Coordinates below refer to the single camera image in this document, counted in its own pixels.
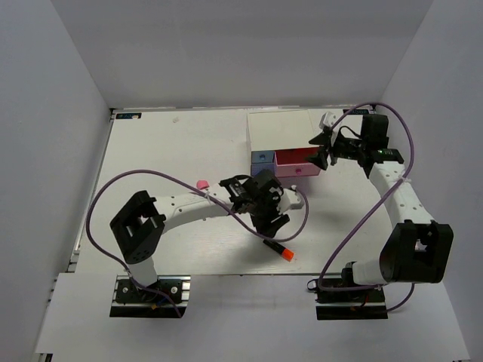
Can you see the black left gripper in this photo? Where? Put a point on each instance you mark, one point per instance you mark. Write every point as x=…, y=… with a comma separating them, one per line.
x=263, y=225

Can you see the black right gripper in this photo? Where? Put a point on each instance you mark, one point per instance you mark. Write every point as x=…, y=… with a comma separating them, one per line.
x=322, y=154

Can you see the pink small drawer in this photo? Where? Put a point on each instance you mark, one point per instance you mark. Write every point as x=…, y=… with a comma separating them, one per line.
x=293, y=163

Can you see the orange highlighter marker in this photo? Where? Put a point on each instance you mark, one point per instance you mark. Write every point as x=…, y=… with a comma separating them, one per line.
x=284, y=252

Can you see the white mini drawer cabinet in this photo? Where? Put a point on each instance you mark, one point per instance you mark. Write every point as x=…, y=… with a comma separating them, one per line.
x=278, y=130

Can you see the light blue small drawer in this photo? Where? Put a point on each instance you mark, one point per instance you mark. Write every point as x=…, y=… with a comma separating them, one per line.
x=262, y=157

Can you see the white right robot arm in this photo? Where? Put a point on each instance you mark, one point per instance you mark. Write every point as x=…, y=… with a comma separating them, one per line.
x=418, y=248

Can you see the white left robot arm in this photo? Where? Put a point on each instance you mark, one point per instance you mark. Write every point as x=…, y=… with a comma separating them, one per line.
x=141, y=222

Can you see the blue wide bottom drawer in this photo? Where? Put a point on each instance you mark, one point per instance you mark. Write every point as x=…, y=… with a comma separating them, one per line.
x=258, y=167

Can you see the pink tube of erasers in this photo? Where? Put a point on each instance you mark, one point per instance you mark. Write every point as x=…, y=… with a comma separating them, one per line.
x=202, y=184

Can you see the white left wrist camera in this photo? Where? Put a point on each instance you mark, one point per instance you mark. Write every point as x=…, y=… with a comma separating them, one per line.
x=291, y=199

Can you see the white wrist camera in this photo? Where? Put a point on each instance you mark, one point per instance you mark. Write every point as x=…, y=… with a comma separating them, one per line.
x=291, y=199
x=326, y=124

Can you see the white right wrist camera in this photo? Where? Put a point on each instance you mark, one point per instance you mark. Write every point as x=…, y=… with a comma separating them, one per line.
x=326, y=124

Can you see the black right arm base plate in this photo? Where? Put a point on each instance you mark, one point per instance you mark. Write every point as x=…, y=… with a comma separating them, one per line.
x=348, y=306

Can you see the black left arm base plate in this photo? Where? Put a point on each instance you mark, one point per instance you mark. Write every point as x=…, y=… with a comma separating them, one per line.
x=128, y=301

